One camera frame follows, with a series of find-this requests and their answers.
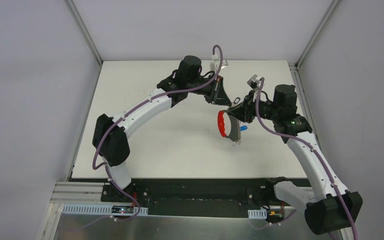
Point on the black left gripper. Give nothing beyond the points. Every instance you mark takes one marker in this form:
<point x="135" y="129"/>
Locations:
<point x="216" y="91"/>

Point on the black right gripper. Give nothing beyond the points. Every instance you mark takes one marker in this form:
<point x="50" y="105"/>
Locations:
<point x="247" y="108"/>

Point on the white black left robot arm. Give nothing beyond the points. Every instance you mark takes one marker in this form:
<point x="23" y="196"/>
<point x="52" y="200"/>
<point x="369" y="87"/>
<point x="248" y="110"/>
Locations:
<point x="111" y="133"/>

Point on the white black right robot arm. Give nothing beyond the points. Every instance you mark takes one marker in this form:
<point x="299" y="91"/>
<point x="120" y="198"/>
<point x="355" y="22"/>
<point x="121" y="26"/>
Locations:
<point x="331" y="206"/>

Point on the black key tag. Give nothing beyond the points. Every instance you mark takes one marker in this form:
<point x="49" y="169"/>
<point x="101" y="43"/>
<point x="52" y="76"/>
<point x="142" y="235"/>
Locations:
<point x="236" y="100"/>

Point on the blue key tag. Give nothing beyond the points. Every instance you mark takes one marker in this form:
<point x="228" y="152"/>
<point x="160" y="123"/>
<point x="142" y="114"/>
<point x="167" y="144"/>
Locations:
<point x="243" y="128"/>

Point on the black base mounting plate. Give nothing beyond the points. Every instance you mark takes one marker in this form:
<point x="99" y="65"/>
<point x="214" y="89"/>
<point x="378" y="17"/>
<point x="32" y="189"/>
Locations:
<point x="200" y="197"/>

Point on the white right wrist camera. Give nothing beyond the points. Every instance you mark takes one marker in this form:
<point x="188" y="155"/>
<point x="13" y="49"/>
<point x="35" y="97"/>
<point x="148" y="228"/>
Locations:
<point x="254" y="82"/>

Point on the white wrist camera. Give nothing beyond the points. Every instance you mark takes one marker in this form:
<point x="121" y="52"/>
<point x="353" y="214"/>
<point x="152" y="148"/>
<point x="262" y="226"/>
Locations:
<point x="217" y="64"/>
<point x="254" y="82"/>

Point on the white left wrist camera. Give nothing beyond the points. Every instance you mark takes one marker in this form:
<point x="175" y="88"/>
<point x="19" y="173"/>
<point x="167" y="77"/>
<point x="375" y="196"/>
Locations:
<point x="217" y="64"/>

